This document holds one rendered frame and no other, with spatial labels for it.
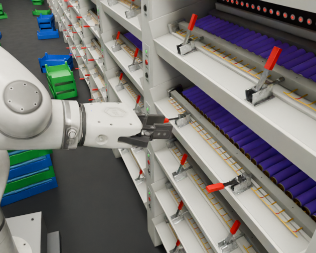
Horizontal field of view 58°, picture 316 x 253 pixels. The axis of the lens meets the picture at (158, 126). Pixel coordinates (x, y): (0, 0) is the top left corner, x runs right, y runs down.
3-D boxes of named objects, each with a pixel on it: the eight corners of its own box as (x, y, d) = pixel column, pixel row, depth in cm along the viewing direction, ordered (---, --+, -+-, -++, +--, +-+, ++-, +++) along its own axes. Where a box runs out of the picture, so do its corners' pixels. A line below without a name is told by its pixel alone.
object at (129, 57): (147, 101, 101) (135, 66, 93) (107, 51, 149) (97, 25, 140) (196, 79, 105) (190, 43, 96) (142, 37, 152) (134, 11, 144)
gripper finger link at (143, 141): (137, 147, 47) (155, 137, 51) (103, 127, 50) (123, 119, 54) (136, 153, 47) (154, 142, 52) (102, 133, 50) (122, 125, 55)
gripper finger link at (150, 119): (135, 115, 55) (165, 116, 58) (130, 107, 58) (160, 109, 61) (132, 129, 57) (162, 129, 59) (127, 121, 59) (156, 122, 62)
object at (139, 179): (149, 215, 134) (141, 197, 125) (116, 144, 181) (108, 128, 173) (187, 195, 137) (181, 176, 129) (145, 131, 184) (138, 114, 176)
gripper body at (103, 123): (81, 120, 44) (147, 121, 49) (71, 93, 52) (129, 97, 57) (75, 159, 47) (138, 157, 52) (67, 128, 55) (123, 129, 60)
